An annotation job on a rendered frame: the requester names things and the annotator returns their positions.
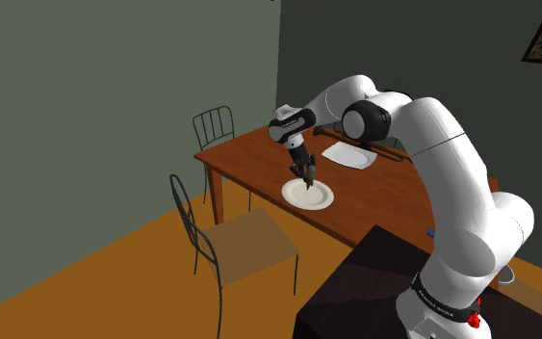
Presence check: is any square white plate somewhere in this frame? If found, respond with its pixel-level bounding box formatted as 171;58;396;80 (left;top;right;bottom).
321;142;378;171

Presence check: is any grey bowl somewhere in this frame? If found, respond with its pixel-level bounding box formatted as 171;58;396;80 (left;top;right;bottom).
499;264;517;286

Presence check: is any dark robot stand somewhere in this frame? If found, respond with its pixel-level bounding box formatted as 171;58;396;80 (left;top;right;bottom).
292;223;542;339

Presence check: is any olive green small object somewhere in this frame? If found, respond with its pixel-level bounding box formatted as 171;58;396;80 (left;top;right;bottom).
301;156;319;192

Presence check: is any brown wooden table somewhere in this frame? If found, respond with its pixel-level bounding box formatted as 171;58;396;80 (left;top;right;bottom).
193;122;501;288

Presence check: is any round white plate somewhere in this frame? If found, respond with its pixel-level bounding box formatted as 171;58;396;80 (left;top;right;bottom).
281;178;335;212

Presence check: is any long dark brown stick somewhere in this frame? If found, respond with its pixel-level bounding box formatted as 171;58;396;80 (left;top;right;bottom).
312;124;413;164

